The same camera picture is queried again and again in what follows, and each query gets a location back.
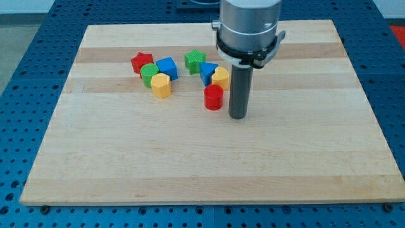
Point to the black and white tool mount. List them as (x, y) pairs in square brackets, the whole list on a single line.
[(255, 59)]

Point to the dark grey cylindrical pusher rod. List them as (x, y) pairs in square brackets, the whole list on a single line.
[(240, 87)]

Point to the red cylinder block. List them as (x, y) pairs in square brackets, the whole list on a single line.
[(213, 97)]

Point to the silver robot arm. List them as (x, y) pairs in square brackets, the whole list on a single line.
[(247, 38)]

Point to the blue triangle block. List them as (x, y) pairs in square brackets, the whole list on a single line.
[(206, 72)]

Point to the yellow hexagon block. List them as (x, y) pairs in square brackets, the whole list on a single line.
[(161, 85)]

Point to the yellow heart block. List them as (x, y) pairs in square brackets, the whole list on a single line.
[(221, 77)]

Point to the green star block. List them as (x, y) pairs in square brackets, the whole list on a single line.
[(193, 59)]

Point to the blue cube block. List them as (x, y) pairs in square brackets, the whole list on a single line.
[(168, 67)]

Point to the light wooden board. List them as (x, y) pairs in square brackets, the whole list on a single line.
[(309, 136)]

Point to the green cylinder block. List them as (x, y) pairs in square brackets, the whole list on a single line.
[(147, 72)]

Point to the red star block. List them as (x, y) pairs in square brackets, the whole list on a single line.
[(140, 60)]

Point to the blue perforated metal table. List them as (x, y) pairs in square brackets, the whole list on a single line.
[(28, 102)]

